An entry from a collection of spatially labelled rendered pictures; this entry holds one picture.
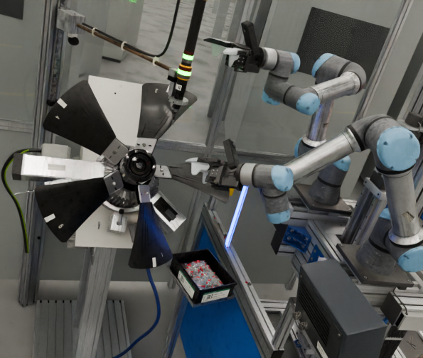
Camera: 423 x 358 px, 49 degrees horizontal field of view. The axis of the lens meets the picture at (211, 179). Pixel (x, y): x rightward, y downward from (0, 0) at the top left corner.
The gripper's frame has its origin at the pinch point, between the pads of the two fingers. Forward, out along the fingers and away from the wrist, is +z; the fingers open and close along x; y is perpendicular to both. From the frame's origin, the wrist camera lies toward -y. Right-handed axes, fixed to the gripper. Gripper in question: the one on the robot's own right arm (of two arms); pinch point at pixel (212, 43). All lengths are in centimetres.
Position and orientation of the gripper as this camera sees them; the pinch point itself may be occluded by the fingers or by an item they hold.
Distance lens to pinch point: 158.0
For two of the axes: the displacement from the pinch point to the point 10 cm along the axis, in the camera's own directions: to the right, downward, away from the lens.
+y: -2.5, 8.7, 4.3
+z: -8.7, -0.1, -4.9
